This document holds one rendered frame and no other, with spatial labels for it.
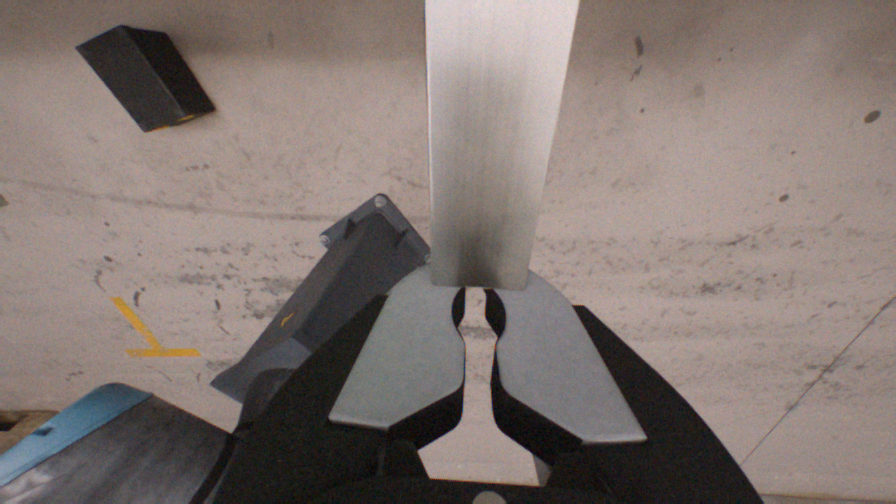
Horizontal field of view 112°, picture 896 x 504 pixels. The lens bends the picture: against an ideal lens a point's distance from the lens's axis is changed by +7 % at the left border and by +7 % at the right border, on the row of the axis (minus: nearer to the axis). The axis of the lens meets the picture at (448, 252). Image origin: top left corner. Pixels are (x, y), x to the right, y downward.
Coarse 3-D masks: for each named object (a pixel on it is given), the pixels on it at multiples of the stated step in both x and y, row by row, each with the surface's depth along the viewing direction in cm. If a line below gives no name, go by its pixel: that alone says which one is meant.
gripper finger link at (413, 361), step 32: (416, 288) 9; (448, 288) 9; (384, 320) 8; (416, 320) 8; (448, 320) 8; (384, 352) 7; (416, 352) 7; (448, 352) 7; (352, 384) 7; (384, 384) 7; (416, 384) 7; (448, 384) 7; (352, 416) 6; (384, 416) 6; (416, 416) 6; (448, 416) 7; (416, 448) 7
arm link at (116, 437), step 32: (64, 416) 32; (96, 416) 33; (128, 416) 35; (160, 416) 38; (192, 416) 42; (32, 448) 30; (64, 448) 31; (96, 448) 32; (128, 448) 34; (160, 448) 36; (192, 448) 38; (0, 480) 28; (32, 480) 29; (64, 480) 30; (96, 480) 32; (128, 480) 33; (160, 480) 35; (192, 480) 37
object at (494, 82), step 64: (448, 0) 6; (512, 0) 6; (576, 0) 6; (448, 64) 6; (512, 64) 6; (448, 128) 7; (512, 128) 7; (448, 192) 8; (512, 192) 8; (448, 256) 9; (512, 256) 9
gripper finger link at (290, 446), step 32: (352, 320) 8; (320, 352) 7; (352, 352) 7; (288, 384) 7; (320, 384) 7; (288, 416) 6; (320, 416) 6; (256, 448) 5; (288, 448) 5; (320, 448) 5; (352, 448) 5; (384, 448) 6; (224, 480) 5; (256, 480) 5; (288, 480) 5; (320, 480) 5
